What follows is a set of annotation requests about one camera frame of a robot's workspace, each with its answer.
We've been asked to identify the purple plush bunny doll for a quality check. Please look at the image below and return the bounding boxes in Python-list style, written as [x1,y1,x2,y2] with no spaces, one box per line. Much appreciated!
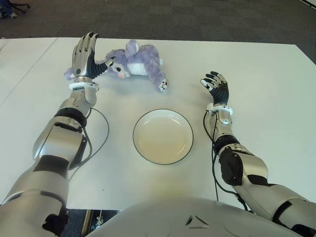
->
[64,39,170,93]

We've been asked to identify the grey robot torso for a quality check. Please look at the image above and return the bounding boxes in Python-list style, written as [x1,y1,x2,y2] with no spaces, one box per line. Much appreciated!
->
[86,197,297,237]

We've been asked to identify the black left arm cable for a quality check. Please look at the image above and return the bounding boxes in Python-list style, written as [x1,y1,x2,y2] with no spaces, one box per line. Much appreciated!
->
[66,107,110,180]

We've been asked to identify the black office chair base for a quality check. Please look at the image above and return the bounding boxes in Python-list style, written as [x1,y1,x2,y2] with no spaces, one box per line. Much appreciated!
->
[8,0,32,9]

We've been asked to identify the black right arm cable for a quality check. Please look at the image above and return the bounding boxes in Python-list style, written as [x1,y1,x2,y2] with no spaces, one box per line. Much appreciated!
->
[202,111,250,210]

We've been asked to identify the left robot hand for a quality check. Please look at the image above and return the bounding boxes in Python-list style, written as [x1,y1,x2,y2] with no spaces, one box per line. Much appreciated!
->
[71,31,117,79]

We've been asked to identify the metal table leg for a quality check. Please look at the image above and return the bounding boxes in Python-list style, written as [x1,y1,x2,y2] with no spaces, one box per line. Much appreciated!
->
[82,209,95,237]

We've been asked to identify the person legs with sneakers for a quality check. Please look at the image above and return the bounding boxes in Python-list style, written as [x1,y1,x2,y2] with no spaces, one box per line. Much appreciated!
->
[0,0,18,19]

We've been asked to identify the white plate black rim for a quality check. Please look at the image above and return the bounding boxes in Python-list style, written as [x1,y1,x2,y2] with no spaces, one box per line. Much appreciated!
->
[132,109,194,165]

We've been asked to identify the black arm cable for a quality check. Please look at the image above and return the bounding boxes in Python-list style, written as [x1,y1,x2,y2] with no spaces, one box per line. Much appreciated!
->
[202,111,250,210]
[66,107,110,180]

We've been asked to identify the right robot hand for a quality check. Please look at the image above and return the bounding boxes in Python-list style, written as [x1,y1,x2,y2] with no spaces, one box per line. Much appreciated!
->
[200,71,230,106]

